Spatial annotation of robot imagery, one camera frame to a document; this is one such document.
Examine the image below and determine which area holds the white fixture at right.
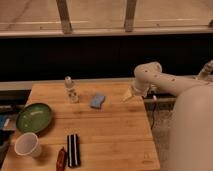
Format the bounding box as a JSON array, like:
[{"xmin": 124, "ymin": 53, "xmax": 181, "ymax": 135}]
[{"xmin": 197, "ymin": 60, "xmax": 213, "ymax": 80}]

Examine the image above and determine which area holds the red brown small object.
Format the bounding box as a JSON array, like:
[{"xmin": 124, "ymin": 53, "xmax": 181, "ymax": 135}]
[{"xmin": 56, "ymin": 148, "xmax": 67, "ymax": 171}]

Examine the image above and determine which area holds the metal window post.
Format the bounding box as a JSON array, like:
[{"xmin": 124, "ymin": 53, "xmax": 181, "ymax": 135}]
[
  {"xmin": 124, "ymin": 0, "xmax": 137, "ymax": 32},
  {"xmin": 56, "ymin": 0, "xmax": 72, "ymax": 34}
]

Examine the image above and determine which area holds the clear plastic bottle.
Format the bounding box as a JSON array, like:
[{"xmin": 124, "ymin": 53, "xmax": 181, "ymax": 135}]
[{"xmin": 65, "ymin": 76, "xmax": 79, "ymax": 103}]

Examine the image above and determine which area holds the green plate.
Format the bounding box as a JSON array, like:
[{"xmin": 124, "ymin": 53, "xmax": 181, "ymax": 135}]
[{"xmin": 16, "ymin": 103, "xmax": 53, "ymax": 133}]

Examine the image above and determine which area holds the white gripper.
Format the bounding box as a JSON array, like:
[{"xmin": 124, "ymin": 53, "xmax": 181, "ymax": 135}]
[{"xmin": 122, "ymin": 80, "xmax": 149, "ymax": 102}]

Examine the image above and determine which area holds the black striped rectangular block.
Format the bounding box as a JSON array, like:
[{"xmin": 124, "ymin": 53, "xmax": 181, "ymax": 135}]
[{"xmin": 67, "ymin": 134, "xmax": 80, "ymax": 168}]

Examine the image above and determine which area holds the white paper cup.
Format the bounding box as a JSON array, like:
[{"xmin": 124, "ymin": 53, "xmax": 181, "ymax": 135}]
[{"xmin": 14, "ymin": 132, "xmax": 42, "ymax": 158}]

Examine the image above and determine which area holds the blue sponge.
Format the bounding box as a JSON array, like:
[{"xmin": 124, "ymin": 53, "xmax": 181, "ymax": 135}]
[{"xmin": 90, "ymin": 94, "xmax": 105, "ymax": 109}]

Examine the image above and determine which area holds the blue clutter at left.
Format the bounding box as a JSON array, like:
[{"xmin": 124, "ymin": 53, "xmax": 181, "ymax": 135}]
[{"xmin": 0, "ymin": 115, "xmax": 13, "ymax": 131}]

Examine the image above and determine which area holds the right metal window post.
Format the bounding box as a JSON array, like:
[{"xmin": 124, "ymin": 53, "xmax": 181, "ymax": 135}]
[{"xmin": 124, "ymin": 0, "xmax": 137, "ymax": 32}]

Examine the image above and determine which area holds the left metal window post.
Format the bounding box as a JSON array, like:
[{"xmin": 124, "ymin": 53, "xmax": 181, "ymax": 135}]
[{"xmin": 56, "ymin": 0, "xmax": 72, "ymax": 34}]

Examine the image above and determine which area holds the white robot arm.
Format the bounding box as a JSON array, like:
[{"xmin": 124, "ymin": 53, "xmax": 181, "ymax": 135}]
[{"xmin": 123, "ymin": 60, "xmax": 213, "ymax": 171}]

